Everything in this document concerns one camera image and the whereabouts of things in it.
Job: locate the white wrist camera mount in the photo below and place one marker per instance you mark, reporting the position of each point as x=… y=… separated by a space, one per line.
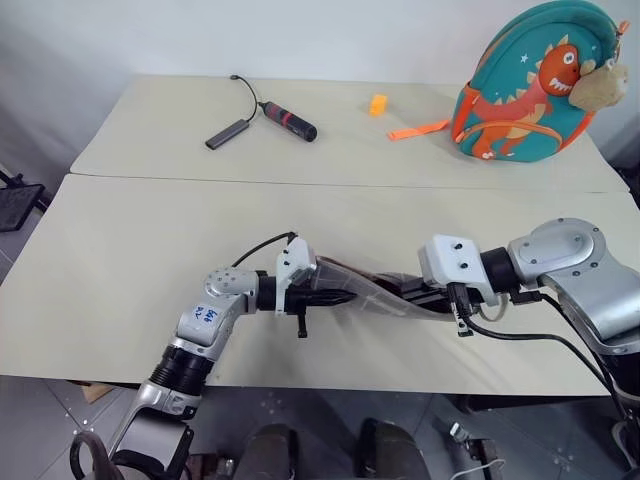
x=295 y=260
x=450 y=265

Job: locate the black and red cylinder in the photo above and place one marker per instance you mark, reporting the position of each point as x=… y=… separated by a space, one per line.
x=287 y=121

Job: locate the teal dinosaur backpack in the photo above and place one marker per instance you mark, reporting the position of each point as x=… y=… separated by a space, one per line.
x=525 y=75

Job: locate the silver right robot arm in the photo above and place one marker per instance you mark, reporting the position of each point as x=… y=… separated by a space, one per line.
x=575 y=265

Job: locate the brown cardboard piece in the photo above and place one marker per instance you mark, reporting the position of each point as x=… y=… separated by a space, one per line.
x=92 y=392

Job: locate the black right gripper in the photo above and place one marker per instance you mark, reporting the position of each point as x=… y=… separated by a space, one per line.
x=425 y=291

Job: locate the black metal stand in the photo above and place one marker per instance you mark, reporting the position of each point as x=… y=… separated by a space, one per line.
x=17 y=200

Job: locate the small orange block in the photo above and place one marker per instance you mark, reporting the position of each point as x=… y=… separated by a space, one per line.
x=378 y=106

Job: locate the dark rounded shape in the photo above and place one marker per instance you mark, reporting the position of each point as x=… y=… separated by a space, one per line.
x=390 y=450

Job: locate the transparent plastic bag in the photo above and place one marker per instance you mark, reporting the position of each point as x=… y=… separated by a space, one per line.
x=370 y=295

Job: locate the beige plush toy pendant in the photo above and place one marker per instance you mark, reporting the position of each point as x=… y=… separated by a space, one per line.
x=597 y=87

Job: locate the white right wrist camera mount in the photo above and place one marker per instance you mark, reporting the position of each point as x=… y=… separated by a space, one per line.
x=450 y=265

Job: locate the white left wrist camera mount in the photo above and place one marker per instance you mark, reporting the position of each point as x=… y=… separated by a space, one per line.
x=295 y=260

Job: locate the small white plug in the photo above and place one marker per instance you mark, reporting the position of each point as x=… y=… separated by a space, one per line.
x=459 y=431

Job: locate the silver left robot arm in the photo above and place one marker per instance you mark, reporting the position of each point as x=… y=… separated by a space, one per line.
x=200 y=320

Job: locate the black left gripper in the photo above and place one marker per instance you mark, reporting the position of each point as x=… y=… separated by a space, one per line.
x=302 y=297

